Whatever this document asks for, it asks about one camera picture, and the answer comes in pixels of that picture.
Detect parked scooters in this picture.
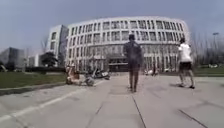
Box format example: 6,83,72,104
87,67,112,81

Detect person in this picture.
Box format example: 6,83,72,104
123,33,144,94
177,37,196,90

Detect large white curved building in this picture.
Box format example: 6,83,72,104
46,15,192,73

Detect dark green tree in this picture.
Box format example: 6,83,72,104
40,51,59,68

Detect grey concrete slab plaza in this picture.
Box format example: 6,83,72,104
0,73,224,128

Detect dark hedge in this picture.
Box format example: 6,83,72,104
24,66,67,74

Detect pale building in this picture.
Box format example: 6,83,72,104
27,54,43,68

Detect pale painted line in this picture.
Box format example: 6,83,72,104
0,79,104,124

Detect dark kerb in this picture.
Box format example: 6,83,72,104
0,81,68,97

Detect green grass lawn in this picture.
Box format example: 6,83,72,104
194,67,224,78
0,71,68,90

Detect row of bare trees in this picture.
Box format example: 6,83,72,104
189,31,224,68

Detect grey building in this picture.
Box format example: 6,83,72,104
0,46,26,69

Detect street lamp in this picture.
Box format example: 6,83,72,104
212,31,221,66

